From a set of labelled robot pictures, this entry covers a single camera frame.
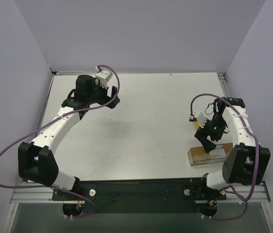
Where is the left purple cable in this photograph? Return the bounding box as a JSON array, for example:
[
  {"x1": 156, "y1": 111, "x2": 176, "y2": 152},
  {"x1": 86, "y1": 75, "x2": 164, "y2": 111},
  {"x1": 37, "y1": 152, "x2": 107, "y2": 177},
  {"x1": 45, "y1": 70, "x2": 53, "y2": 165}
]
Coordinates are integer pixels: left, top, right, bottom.
[{"x1": 0, "y1": 64, "x2": 120, "y2": 218}]

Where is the purple cable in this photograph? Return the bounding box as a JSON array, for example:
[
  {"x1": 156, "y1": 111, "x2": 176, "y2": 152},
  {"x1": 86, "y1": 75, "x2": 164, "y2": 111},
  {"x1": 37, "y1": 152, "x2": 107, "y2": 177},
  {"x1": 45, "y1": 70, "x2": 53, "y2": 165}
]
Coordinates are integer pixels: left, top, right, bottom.
[
  {"x1": 189, "y1": 94, "x2": 260, "y2": 220},
  {"x1": 0, "y1": 64, "x2": 120, "y2": 218}
]

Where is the yellow utility knife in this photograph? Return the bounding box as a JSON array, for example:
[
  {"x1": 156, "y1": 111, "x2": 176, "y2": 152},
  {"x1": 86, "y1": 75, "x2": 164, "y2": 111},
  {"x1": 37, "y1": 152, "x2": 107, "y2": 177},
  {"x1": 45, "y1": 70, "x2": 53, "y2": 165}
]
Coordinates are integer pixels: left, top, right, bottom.
[{"x1": 193, "y1": 122, "x2": 199, "y2": 130}]

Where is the brown cardboard express box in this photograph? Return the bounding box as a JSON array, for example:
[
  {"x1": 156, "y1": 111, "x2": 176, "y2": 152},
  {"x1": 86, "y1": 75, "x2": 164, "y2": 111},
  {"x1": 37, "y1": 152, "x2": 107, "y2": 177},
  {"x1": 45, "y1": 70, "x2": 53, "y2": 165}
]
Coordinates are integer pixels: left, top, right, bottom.
[{"x1": 188, "y1": 143, "x2": 233, "y2": 166}]

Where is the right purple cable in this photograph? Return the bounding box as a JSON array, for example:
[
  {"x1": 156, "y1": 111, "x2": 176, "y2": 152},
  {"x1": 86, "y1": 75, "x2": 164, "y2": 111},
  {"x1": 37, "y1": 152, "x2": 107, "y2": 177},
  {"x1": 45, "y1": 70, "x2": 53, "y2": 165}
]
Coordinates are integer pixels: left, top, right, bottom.
[{"x1": 189, "y1": 94, "x2": 260, "y2": 220}]

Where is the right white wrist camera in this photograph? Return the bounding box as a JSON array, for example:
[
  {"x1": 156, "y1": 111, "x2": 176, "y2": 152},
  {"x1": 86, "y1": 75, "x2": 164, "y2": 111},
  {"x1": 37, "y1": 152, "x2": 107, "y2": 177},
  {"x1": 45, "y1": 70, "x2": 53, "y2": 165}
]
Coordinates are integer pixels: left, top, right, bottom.
[{"x1": 189, "y1": 111, "x2": 208, "y2": 128}]

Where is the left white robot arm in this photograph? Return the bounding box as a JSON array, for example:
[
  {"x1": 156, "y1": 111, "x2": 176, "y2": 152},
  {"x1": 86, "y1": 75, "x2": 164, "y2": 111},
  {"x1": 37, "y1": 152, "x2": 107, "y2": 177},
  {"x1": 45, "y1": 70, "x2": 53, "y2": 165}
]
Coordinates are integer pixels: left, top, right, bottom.
[{"x1": 18, "y1": 70, "x2": 120, "y2": 200}]

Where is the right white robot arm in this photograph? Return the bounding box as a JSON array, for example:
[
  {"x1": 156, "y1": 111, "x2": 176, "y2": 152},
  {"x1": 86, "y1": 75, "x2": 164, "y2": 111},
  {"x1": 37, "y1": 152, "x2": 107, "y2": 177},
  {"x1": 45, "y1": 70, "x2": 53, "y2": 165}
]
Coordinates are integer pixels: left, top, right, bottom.
[{"x1": 189, "y1": 97, "x2": 271, "y2": 189}]

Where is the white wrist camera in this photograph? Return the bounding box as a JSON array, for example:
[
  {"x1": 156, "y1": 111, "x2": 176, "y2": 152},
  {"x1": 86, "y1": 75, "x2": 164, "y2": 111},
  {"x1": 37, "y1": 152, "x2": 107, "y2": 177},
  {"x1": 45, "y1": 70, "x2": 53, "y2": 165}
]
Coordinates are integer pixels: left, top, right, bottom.
[
  {"x1": 189, "y1": 111, "x2": 208, "y2": 128},
  {"x1": 95, "y1": 70, "x2": 112, "y2": 89}
]

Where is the aluminium frame rail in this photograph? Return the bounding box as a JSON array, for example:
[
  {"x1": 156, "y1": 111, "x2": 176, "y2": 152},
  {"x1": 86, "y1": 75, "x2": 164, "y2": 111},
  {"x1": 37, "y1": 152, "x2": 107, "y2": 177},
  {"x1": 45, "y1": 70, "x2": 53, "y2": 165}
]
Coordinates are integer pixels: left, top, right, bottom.
[{"x1": 10, "y1": 183, "x2": 271, "y2": 204}]

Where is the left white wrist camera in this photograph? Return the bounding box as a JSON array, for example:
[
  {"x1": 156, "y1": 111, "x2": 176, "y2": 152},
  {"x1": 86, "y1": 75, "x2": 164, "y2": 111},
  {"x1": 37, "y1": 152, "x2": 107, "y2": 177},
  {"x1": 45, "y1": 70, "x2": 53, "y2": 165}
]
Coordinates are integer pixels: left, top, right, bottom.
[{"x1": 95, "y1": 70, "x2": 112, "y2": 89}]

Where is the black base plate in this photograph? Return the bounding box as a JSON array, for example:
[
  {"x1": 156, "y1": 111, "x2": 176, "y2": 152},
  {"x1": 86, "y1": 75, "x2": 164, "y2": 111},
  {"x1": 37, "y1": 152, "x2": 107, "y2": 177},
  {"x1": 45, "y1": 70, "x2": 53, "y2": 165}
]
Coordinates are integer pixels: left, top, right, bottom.
[{"x1": 52, "y1": 178, "x2": 226, "y2": 216}]

